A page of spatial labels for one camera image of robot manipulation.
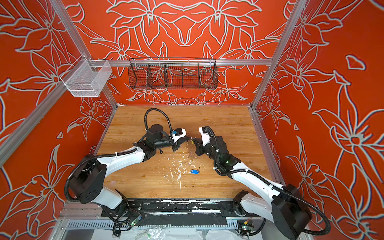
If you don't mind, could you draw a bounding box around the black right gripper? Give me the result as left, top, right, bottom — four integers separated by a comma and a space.
192, 136, 222, 164

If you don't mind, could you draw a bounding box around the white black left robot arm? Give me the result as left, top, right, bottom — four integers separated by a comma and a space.
64, 117, 190, 210

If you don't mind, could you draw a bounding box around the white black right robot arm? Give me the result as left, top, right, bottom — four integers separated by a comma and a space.
193, 126, 331, 240

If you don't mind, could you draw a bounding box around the clear acrylic basket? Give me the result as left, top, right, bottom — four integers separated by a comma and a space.
60, 55, 112, 97

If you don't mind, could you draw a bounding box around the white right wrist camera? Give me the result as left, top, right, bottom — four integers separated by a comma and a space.
199, 126, 211, 146

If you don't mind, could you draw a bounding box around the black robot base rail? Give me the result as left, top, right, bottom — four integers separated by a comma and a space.
59, 196, 271, 238

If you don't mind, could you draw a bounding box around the black wire mesh basket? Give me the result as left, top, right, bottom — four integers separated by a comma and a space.
128, 58, 219, 90

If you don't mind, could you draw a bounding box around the aluminium horizontal back rail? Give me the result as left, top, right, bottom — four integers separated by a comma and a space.
108, 59, 272, 67

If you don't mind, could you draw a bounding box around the aluminium frame corner post right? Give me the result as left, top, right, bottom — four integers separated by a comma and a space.
251, 0, 307, 110

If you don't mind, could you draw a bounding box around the aluminium frame corner post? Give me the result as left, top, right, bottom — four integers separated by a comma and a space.
251, 0, 307, 110
50, 1, 118, 111

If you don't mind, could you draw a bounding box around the aluminium frame corner post left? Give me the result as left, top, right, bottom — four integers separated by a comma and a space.
50, 1, 118, 111

